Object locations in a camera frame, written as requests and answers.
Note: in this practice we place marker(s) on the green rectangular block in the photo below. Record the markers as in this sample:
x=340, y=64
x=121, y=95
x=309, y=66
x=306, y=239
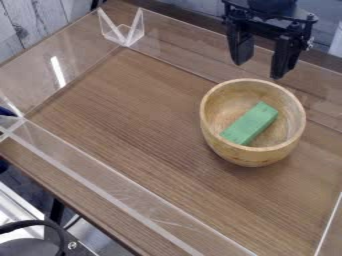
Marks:
x=250, y=124

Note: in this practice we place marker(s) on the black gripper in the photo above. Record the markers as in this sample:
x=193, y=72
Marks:
x=270, y=19

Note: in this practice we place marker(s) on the blue object at left edge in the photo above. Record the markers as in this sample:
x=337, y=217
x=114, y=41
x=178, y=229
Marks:
x=7, y=112

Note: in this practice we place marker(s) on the clear acrylic front barrier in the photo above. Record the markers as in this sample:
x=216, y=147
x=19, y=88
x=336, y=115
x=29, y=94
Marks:
x=151, y=226

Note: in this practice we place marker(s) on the light wooden bowl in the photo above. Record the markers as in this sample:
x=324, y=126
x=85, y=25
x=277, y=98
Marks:
x=226, y=102

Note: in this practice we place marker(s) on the black metal table leg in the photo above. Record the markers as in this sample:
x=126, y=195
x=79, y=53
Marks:
x=73, y=247

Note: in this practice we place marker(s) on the clear acrylic corner bracket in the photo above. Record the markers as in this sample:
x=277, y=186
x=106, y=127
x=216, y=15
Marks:
x=122, y=34

